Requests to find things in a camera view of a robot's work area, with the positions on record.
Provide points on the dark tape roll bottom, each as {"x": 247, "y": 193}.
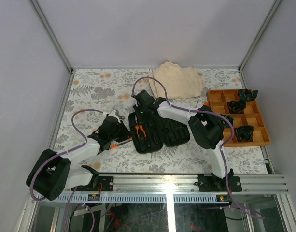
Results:
{"x": 244, "y": 133}

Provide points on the floral table mat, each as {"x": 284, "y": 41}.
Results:
{"x": 96, "y": 90}

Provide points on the dark green tool case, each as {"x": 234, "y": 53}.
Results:
{"x": 166, "y": 132}

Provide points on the orange utility knife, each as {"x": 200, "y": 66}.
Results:
{"x": 121, "y": 143}

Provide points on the dark tape roll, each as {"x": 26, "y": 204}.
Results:
{"x": 236, "y": 107}
{"x": 244, "y": 133}
{"x": 247, "y": 94}
{"x": 224, "y": 123}

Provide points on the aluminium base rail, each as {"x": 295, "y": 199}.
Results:
{"x": 182, "y": 188}

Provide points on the cream cloth bag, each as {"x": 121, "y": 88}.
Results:
{"x": 177, "y": 82}

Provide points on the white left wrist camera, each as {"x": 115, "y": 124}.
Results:
{"x": 115, "y": 113}

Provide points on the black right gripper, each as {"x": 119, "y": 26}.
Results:
{"x": 140, "y": 119}

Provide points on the orange black needle-nose pliers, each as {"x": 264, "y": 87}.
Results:
{"x": 140, "y": 132}

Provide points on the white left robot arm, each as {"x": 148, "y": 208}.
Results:
{"x": 54, "y": 173}

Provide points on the orange compartment tray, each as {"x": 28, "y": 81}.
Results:
{"x": 218, "y": 100}

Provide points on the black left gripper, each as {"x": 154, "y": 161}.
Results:
{"x": 127, "y": 133}

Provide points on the dark tape roll top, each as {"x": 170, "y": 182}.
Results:
{"x": 247, "y": 94}

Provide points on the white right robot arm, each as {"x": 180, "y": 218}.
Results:
{"x": 203, "y": 123}

